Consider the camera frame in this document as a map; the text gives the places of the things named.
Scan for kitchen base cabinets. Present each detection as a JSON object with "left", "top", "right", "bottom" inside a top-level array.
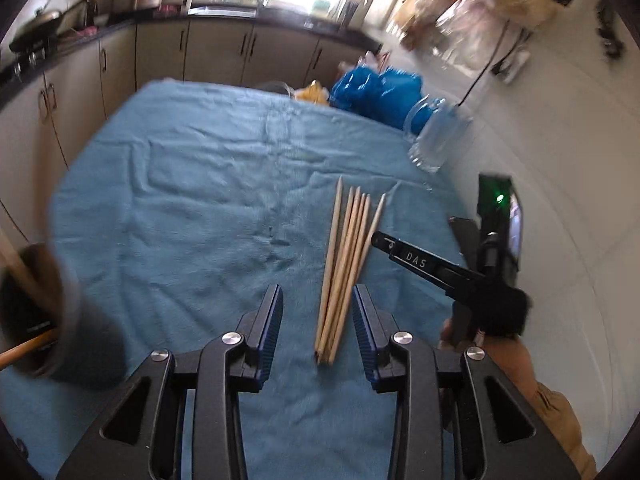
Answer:
[{"left": 1, "top": 8, "right": 382, "bottom": 245}]

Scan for person right hand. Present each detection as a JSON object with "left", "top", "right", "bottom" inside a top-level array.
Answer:
[{"left": 438, "top": 318, "right": 539, "bottom": 396}]

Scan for dark wooden chopstick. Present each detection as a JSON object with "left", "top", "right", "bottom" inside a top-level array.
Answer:
[{"left": 0, "top": 330, "right": 58, "bottom": 370}]

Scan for rightmost bundle wooden chopstick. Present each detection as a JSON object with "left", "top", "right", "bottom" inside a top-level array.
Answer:
[{"left": 352, "top": 193, "right": 386, "bottom": 284}]

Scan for black wok pan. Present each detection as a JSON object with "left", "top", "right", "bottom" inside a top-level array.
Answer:
[{"left": 9, "top": 9, "right": 64, "bottom": 53}]

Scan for separate wooden chopstick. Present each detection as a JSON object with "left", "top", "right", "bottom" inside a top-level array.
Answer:
[{"left": 0, "top": 231, "right": 39, "bottom": 301}]

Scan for black power cable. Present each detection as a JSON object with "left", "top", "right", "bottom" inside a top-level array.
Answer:
[{"left": 456, "top": 19, "right": 511, "bottom": 108}]

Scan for diagonal crossing wooden chopstick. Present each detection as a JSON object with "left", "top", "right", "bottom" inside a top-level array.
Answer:
[{"left": 314, "top": 188, "right": 361, "bottom": 364}]

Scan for dark grey utensil holder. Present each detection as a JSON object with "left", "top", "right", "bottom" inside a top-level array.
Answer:
[{"left": 1, "top": 243, "right": 127, "bottom": 389}]

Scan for blue plastic bag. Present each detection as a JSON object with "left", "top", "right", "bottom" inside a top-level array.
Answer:
[{"left": 329, "top": 65, "right": 442, "bottom": 134}]

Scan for clear glass mug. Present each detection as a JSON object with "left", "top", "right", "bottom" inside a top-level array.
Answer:
[{"left": 404, "top": 96, "right": 472, "bottom": 174}]

